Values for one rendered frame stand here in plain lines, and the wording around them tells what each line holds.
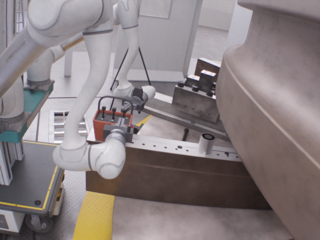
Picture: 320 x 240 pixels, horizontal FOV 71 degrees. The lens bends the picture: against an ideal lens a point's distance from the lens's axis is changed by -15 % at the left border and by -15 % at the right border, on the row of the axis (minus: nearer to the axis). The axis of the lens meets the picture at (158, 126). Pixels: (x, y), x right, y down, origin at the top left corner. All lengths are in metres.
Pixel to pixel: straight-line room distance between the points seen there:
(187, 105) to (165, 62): 2.26
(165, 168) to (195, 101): 1.03
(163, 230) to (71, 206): 0.78
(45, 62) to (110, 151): 0.83
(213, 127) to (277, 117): 1.51
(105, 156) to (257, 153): 0.58
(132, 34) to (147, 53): 2.84
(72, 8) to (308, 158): 0.78
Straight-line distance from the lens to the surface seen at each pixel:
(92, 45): 0.83
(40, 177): 1.73
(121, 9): 1.55
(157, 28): 4.36
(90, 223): 1.87
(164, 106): 2.56
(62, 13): 0.62
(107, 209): 1.96
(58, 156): 1.03
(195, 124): 2.48
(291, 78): 1.16
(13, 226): 1.72
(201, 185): 1.56
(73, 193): 2.07
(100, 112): 1.45
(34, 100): 1.52
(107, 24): 0.82
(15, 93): 1.19
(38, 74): 1.61
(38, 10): 0.64
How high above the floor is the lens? 1.46
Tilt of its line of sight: 29 degrees down
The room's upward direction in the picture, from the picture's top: 11 degrees clockwise
